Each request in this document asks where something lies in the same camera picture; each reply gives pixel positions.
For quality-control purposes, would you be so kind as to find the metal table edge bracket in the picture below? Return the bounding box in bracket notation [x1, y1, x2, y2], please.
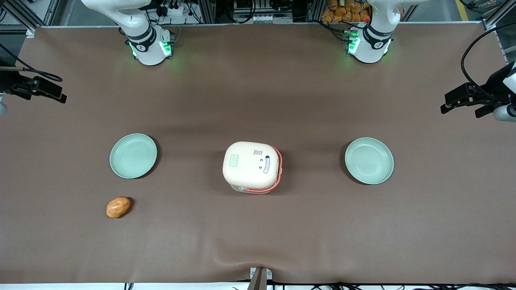
[247, 267, 273, 290]

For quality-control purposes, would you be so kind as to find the brown table mat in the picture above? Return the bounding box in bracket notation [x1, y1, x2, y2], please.
[0, 23, 516, 285]

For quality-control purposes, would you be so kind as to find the pile of orange bread rolls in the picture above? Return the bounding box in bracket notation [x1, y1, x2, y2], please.
[321, 0, 371, 23]

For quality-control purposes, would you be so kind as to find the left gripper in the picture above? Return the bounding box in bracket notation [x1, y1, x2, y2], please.
[441, 60, 516, 118]

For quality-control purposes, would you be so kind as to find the orange-brown potato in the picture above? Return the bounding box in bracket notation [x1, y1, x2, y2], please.
[106, 196, 131, 219]

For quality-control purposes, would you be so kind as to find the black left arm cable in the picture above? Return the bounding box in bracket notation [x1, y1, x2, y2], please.
[461, 27, 516, 101]

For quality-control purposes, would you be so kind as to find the white power strip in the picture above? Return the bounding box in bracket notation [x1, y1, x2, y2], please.
[158, 3, 191, 17]

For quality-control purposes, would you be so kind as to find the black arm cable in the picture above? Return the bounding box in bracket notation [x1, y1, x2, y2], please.
[0, 42, 63, 82]
[461, 27, 516, 101]

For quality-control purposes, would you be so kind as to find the pale green plate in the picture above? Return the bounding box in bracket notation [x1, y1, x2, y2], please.
[345, 137, 395, 185]
[110, 133, 158, 179]

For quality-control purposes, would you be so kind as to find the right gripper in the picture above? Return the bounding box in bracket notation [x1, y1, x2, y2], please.
[0, 66, 67, 104]

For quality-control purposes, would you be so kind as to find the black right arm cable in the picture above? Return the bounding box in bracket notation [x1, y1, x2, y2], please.
[0, 42, 63, 82]

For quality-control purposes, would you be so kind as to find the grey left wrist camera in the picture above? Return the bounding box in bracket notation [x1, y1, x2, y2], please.
[493, 103, 516, 122]

